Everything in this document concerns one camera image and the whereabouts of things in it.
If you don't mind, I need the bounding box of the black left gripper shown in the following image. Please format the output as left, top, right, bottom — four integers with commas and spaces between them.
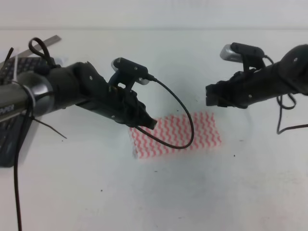
77, 84, 157, 130

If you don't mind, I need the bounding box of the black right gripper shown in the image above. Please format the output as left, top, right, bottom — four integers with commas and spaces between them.
205, 69, 284, 108

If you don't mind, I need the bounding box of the pink white striped towel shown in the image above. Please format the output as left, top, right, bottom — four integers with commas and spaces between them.
129, 111, 222, 159

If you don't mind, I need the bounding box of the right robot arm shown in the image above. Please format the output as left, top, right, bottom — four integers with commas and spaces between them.
205, 43, 308, 109

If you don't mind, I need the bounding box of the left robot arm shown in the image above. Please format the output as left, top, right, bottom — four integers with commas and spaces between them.
0, 62, 157, 129

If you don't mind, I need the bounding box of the grey metal ruler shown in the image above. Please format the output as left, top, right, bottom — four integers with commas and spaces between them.
0, 35, 62, 67

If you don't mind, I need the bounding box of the black keyboard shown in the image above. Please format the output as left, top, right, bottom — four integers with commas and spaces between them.
0, 56, 49, 168

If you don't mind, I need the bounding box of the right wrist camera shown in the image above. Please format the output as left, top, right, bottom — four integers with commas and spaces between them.
220, 42, 265, 71

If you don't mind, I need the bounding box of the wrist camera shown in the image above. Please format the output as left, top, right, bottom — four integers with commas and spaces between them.
220, 42, 265, 71
108, 57, 150, 91

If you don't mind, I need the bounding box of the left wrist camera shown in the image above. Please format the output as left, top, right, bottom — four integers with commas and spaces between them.
108, 57, 150, 91

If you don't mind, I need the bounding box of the black right camera cable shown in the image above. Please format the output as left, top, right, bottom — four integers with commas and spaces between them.
262, 55, 308, 135

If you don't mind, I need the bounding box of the black camera cable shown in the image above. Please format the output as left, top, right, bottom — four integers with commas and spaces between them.
13, 37, 195, 231
262, 55, 308, 135

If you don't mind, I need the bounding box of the black left camera cable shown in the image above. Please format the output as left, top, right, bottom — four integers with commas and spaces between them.
13, 37, 195, 231

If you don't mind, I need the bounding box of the black strap behind keyboard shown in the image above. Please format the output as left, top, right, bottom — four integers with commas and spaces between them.
3, 48, 14, 65

